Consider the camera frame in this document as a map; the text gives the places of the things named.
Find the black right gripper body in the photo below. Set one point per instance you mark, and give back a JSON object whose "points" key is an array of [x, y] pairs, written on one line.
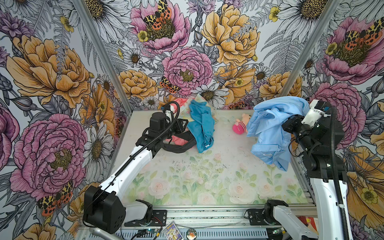
{"points": [[300, 131]]}

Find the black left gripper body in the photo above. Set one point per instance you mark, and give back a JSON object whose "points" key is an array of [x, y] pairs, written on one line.
{"points": [[177, 128]]}

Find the light blue shirt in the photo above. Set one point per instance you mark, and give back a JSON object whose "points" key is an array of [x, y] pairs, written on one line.
{"points": [[272, 146]]}

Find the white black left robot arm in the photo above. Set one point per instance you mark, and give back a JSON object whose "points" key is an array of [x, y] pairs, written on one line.
{"points": [[103, 205]]}

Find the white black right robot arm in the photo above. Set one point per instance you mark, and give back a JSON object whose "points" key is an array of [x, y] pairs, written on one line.
{"points": [[318, 133]]}

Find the teal cloth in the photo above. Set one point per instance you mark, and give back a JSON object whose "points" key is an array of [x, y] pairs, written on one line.
{"points": [[202, 126]]}

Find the pink cloth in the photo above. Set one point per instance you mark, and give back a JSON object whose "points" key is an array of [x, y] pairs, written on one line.
{"points": [[180, 139]]}

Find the pink plush pig toy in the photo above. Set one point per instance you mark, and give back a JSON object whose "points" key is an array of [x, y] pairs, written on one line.
{"points": [[240, 126]]}

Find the colourful card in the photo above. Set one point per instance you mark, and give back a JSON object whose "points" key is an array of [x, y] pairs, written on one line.
{"points": [[171, 232]]}

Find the round badge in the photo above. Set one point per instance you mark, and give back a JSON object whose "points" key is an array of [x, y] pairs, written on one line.
{"points": [[191, 234]]}

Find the aluminium corner post right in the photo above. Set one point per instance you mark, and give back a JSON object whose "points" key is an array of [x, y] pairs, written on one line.
{"points": [[323, 23]]}

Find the aluminium corner post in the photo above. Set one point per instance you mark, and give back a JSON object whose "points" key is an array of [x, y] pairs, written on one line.
{"points": [[323, 23], [94, 36]]}

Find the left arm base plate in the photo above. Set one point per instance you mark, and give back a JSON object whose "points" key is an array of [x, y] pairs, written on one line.
{"points": [[157, 218]]}

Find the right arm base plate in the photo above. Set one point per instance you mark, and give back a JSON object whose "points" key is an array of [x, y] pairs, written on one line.
{"points": [[256, 217]]}

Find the aluminium front rail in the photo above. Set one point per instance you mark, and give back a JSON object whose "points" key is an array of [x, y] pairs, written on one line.
{"points": [[210, 223]]}

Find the silver cylinder handle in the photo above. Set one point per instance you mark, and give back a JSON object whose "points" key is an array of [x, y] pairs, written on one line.
{"points": [[98, 233]]}

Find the aluminium corner post left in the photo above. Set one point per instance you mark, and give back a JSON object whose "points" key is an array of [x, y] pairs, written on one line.
{"points": [[94, 36]]}

